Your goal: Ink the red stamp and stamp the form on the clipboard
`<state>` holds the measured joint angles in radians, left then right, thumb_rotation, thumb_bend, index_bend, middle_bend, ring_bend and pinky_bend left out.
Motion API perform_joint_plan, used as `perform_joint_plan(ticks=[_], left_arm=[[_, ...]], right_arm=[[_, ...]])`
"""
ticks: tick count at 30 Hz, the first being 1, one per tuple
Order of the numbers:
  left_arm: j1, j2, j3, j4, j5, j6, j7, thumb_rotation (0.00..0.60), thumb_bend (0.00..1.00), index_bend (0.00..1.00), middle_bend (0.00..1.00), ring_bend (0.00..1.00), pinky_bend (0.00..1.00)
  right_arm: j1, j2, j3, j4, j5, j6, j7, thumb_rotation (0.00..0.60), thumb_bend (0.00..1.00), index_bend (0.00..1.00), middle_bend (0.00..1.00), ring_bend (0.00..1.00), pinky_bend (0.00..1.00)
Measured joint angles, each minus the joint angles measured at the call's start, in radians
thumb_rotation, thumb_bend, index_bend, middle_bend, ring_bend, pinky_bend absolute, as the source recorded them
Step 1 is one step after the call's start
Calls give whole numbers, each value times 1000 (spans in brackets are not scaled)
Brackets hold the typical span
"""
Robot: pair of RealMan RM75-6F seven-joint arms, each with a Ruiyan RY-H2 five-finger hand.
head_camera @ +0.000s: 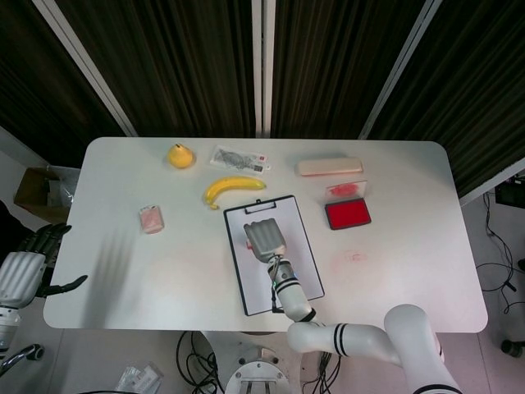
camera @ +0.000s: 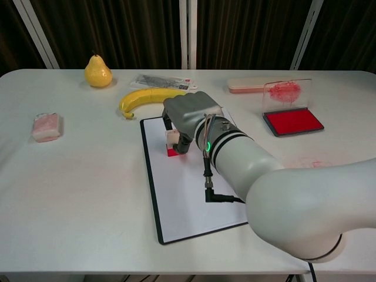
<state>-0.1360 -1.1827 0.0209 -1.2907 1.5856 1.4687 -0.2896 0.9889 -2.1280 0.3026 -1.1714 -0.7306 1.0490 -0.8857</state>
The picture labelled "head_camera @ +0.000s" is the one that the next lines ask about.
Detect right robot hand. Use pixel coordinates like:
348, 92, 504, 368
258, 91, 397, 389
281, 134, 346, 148
244, 218, 289, 261

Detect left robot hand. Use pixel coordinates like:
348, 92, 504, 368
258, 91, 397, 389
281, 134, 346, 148
0, 223, 89, 309

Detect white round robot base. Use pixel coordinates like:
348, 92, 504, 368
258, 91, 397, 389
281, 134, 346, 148
200, 330, 329, 394

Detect black clipboard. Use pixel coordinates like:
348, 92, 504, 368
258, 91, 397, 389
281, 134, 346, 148
222, 195, 326, 318

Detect white paper sheet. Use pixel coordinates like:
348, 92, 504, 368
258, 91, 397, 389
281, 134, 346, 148
225, 198, 323, 314

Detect yellow banana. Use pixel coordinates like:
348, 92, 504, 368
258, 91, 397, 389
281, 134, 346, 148
203, 176, 267, 211

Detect chrome leg with black caster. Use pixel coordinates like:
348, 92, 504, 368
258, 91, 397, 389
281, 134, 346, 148
0, 343, 45, 371

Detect brown cardboard box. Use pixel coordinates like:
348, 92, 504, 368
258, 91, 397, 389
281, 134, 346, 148
13, 166, 81, 226

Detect red ink pad with lid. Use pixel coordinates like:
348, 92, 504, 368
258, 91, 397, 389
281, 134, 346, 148
324, 180, 373, 231

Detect clear printed plastic packet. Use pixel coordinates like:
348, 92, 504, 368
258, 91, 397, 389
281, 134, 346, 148
208, 145, 275, 176

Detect clear plastic bag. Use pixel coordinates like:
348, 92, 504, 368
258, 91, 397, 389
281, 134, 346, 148
40, 166, 81, 208

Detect beige oblong case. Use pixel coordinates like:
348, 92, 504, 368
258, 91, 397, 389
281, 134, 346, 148
296, 158, 365, 178

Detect small pink packet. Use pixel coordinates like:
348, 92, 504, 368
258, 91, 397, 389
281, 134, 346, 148
138, 205, 167, 236

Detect yellow pear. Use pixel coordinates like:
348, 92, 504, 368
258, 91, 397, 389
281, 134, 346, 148
166, 143, 197, 170

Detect white packets on floor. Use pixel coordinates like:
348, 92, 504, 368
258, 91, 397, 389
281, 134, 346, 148
114, 363, 164, 394

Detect dark pleated curtain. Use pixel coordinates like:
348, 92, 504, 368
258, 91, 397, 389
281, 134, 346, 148
271, 0, 428, 140
55, 0, 258, 138
375, 0, 525, 199
0, 0, 126, 169

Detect black box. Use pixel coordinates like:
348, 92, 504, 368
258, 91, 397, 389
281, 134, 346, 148
495, 179, 525, 205

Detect black caster wheel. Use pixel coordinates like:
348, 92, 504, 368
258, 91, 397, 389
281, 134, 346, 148
500, 338, 525, 356

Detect black cable bundle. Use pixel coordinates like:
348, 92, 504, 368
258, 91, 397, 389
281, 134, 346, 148
176, 331, 218, 394
301, 350, 346, 394

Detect white frame post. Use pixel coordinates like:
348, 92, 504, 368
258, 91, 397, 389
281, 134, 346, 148
250, 0, 276, 139
358, 0, 443, 140
31, 0, 139, 137

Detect black floor cables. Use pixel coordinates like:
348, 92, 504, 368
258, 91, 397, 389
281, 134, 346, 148
477, 190, 525, 325

